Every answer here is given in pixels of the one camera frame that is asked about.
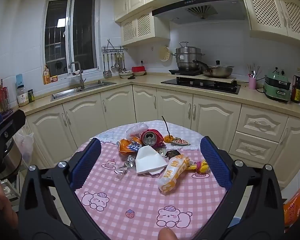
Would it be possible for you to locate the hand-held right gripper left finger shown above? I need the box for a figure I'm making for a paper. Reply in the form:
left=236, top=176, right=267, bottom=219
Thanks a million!
left=19, top=138, right=103, bottom=240

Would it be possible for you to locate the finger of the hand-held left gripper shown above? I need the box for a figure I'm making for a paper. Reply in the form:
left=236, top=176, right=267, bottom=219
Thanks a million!
left=0, top=109, right=26, bottom=147

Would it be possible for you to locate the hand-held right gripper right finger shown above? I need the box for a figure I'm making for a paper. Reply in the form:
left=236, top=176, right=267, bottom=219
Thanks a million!
left=194, top=136, right=285, bottom=240

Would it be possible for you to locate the yellow candy wrapper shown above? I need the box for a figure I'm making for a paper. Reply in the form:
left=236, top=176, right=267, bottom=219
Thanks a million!
left=186, top=160, right=210, bottom=175

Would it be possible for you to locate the red patterned wrapper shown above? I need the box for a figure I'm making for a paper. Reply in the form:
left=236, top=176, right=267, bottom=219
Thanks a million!
left=170, top=138, right=191, bottom=147

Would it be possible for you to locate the clear wrapper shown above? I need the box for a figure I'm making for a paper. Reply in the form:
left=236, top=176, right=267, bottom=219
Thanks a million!
left=114, top=155, right=137, bottom=180

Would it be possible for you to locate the orange snack wrapper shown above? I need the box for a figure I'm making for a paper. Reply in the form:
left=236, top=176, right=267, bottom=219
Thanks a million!
left=116, top=137, right=143, bottom=157

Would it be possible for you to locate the yellow bread bag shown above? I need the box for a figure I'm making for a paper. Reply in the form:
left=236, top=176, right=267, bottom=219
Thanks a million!
left=157, top=154, right=190, bottom=196

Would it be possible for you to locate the trash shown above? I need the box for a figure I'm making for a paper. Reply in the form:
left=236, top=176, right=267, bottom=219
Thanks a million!
left=126, top=122, right=149, bottom=140

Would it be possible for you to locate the white paper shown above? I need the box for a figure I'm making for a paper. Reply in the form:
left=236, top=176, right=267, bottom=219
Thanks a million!
left=135, top=145, right=168, bottom=175

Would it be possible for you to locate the crushed red soda can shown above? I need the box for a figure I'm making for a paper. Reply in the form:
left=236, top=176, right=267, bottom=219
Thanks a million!
left=140, top=129, right=164, bottom=147

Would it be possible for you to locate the person's left hand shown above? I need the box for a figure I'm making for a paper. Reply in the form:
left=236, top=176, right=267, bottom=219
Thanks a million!
left=0, top=180, right=18, bottom=232

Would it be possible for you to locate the person's right hand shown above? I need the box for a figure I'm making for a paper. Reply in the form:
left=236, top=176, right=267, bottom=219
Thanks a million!
left=159, top=228, right=177, bottom=240

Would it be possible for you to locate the silver rice cooker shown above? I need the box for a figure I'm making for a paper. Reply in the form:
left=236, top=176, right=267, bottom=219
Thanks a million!
left=0, top=136, right=23, bottom=179

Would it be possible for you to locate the white plastic bag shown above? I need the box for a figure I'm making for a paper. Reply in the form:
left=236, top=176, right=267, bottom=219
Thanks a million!
left=15, top=132, right=35, bottom=164

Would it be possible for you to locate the red knife rack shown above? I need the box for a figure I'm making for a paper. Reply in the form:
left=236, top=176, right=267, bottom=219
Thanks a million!
left=0, top=79, right=12, bottom=113

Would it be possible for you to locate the blue label plastic jar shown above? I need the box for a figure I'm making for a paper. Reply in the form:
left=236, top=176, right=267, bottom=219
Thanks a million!
left=16, top=74, right=30, bottom=107

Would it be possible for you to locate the middle cream drawer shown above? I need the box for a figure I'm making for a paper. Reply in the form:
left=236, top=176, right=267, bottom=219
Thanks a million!
left=229, top=131, right=279, bottom=165

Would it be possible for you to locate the pink checked tablecloth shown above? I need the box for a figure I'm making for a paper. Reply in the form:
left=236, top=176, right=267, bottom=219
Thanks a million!
left=74, top=120, right=228, bottom=240

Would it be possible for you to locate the large cream drawer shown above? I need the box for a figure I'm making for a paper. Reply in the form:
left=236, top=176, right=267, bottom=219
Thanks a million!
left=236, top=105, right=288, bottom=142

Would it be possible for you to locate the cream base cabinet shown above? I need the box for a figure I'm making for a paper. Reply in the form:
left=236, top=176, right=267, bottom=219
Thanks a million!
left=25, top=84, right=300, bottom=190

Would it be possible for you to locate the orange dish soap bottle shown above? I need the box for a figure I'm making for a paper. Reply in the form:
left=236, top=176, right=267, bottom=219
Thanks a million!
left=43, top=65, right=52, bottom=85

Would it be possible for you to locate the steel sink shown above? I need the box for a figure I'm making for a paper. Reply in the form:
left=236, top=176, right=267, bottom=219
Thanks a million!
left=51, top=80, right=117, bottom=102

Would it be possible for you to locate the black glass cooktop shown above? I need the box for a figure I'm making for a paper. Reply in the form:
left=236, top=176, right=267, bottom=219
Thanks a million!
left=161, top=77, right=241, bottom=95

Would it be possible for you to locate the metal faucet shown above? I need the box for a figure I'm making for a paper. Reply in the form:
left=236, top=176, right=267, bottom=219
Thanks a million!
left=68, top=62, right=87, bottom=89

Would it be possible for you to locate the black gas stove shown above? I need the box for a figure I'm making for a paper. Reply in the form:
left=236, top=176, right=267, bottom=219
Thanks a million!
left=176, top=75, right=237, bottom=83

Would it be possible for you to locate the orange printed bag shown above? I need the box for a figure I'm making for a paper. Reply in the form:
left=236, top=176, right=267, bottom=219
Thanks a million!
left=283, top=184, right=300, bottom=227

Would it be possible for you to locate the metal spatula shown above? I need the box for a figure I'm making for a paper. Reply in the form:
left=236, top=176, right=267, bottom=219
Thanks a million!
left=103, top=54, right=109, bottom=78

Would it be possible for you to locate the lidded frying pan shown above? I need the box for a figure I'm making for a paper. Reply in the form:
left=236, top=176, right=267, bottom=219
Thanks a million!
left=192, top=60, right=234, bottom=78

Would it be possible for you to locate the green electric cooker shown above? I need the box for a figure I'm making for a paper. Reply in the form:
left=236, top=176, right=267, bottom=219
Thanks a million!
left=263, top=67, right=292, bottom=104

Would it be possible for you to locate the bundle of chopsticks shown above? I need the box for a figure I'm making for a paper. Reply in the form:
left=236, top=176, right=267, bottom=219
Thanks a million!
left=247, top=64, right=262, bottom=78

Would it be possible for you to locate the red bowl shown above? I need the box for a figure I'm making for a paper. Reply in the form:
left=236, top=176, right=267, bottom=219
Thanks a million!
left=131, top=66, right=147, bottom=77

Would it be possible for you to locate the steel steamer pot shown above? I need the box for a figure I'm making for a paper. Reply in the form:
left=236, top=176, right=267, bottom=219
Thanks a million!
left=172, top=42, right=205, bottom=71

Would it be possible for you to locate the kitchen window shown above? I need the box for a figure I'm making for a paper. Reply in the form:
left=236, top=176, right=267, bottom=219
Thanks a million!
left=44, top=0, right=100, bottom=77

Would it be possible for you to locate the yellow strainer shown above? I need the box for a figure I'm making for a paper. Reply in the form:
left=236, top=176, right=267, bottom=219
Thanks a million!
left=159, top=45, right=172, bottom=62

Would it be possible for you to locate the black range hood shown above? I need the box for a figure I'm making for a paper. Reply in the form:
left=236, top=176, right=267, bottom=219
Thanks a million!
left=152, top=0, right=247, bottom=25

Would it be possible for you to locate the wall utensil rack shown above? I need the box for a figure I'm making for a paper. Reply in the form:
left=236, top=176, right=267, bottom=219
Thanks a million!
left=101, top=39, right=128, bottom=53

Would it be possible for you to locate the small lattice wall cabinet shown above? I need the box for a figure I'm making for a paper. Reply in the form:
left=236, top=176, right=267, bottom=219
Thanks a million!
left=120, top=11, right=170, bottom=47

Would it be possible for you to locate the wide lattice wall cabinet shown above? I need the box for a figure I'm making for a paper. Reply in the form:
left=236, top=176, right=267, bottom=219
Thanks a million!
left=241, top=0, right=300, bottom=47

